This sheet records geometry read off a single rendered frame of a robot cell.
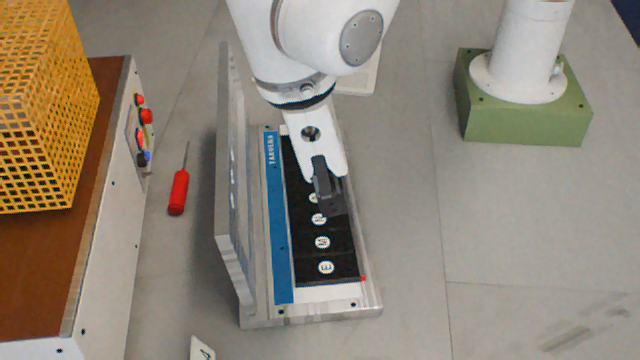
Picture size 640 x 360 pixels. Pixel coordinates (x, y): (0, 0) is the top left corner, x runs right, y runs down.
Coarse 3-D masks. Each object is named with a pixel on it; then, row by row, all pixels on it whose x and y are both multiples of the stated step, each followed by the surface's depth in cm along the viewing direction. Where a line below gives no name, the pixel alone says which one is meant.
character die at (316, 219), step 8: (296, 216) 94; (304, 216) 94; (312, 216) 94; (320, 216) 94; (336, 216) 95; (344, 216) 94; (296, 224) 93; (304, 224) 93; (312, 224) 93; (320, 224) 92; (328, 224) 93; (336, 224) 93; (344, 224) 93; (296, 232) 91
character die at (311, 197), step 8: (288, 192) 98; (296, 192) 98; (304, 192) 99; (312, 192) 98; (288, 200) 97; (296, 200) 97; (304, 200) 97; (312, 200) 96; (288, 208) 95; (296, 208) 95; (304, 208) 95; (312, 208) 95
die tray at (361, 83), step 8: (376, 56) 132; (368, 64) 130; (376, 64) 130; (360, 72) 127; (368, 72) 128; (376, 72) 127; (336, 80) 125; (344, 80) 125; (352, 80) 125; (360, 80) 125; (368, 80) 125; (336, 88) 123; (344, 88) 123; (352, 88) 123; (360, 88) 123; (368, 88) 123; (368, 96) 123
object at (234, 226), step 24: (240, 96) 106; (240, 120) 102; (216, 144) 79; (240, 144) 98; (216, 168) 76; (240, 168) 93; (216, 192) 73; (240, 192) 89; (216, 216) 70; (240, 216) 86; (216, 240) 68; (240, 240) 75; (240, 264) 72; (240, 288) 75
